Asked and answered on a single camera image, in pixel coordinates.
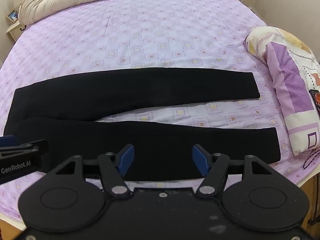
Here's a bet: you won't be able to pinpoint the black phone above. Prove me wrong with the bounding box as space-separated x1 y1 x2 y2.
309 89 320 118

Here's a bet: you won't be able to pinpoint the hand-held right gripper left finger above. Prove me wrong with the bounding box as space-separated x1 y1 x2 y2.
47 144 135 198

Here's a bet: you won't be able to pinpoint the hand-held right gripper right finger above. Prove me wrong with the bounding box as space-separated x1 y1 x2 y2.
192 144 281 197

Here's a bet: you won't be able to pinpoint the wooden bed frame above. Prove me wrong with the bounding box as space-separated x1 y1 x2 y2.
299 172 320 233

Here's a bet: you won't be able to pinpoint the purple patterned pillow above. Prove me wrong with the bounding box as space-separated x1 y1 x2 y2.
244 25 320 157

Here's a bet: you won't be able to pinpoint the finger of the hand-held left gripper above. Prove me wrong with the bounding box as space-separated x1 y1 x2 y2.
0 135 48 158

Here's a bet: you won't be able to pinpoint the black pants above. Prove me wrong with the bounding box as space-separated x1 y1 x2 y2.
4 67 281 182

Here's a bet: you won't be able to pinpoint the blue picture frame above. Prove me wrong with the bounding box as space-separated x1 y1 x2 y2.
6 10 20 23

